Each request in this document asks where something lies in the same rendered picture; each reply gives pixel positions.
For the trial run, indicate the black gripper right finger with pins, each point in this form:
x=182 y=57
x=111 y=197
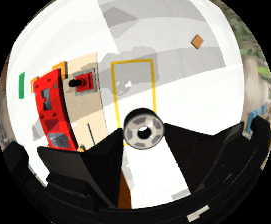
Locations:
x=196 y=153

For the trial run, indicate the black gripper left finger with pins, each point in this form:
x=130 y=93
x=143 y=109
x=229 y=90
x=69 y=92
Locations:
x=99 y=165

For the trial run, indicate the black and grey wheel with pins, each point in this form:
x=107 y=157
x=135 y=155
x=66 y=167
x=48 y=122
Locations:
x=150 y=137

